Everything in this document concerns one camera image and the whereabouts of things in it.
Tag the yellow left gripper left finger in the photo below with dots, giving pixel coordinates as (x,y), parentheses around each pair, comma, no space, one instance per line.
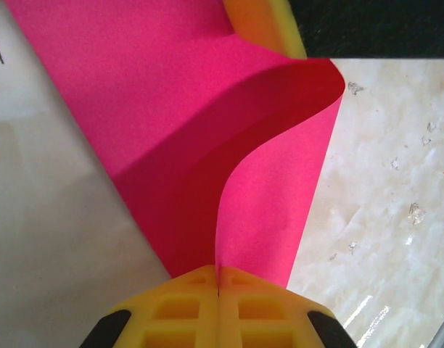
(171,311)

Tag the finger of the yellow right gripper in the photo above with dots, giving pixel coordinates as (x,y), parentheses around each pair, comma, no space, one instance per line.
(265,21)

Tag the magenta cloth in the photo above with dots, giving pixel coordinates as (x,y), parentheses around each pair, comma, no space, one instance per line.
(135,90)

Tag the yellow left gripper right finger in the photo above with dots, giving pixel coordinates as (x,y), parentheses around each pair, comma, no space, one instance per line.
(265,311)

